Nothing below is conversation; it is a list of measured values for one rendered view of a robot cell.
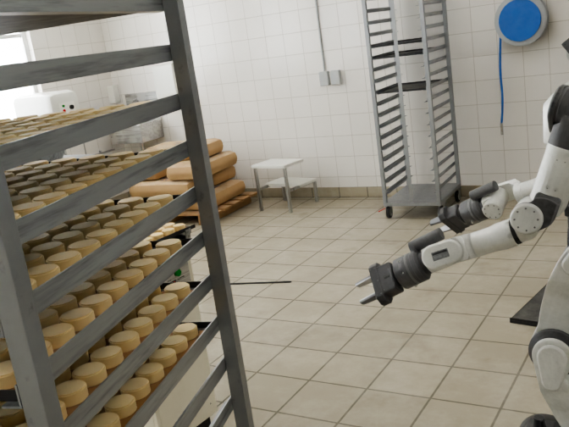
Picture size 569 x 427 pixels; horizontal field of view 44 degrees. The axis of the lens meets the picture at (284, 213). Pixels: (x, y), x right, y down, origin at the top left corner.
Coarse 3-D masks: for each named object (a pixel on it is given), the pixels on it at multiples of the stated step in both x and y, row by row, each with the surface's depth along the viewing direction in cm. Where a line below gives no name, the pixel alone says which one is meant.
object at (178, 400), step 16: (192, 272) 290; (192, 320) 291; (192, 368) 292; (208, 368) 300; (192, 384) 292; (176, 400) 285; (208, 400) 300; (160, 416) 278; (176, 416) 285; (208, 416) 301
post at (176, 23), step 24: (168, 0) 129; (168, 24) 130; (192, 72) 133; (192, 96) 132; (192, 120) 134; (192, 144) 135; (192, 168) 136; (216, 216) 139; (216, 240) 139; (216, 264) 141; (216, 288) 142; (216, 312) 144; (240, 360) 147; (240, 384) 147; (240, 408) 148
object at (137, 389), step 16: (176, 336) 138; (192, 336) 140; (160, 352) 132; (176, 352) 135; (144, 368) 126; (160, 368) 125; (128, 384) 121; (144, 384) 120; (112, 400) 116; (128, 400) 115; (144, 400) 119; (96, 416) 112; (112, 416) 111; (128, 416) 114
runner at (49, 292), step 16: (192, 192) 136; (160, 208) 123; (176, 208) 129; (144, 224) 116; (160, 224) 122; (112, 240) 106; (128, 240) 111; (96, 256) 101; (112, 256) 106; (64, 272) 94; (80, 272) 97; (96, 272) 101; (48, 288) 90; (64, 288) 93; (48, 304) 90; (0, 320) 81; (0, 336) 81
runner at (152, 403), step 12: (216, 324) 143; (204, 336) 137; (192, 348) 131; (204, 348) 137; (180, 360) 126; (192, 360) 131; (180, 372) 126; (168, 384) 121; (156, 396) 116; (144, 408) 112; (156, 408) 116; (132, 420) 108; (144, 420) 112
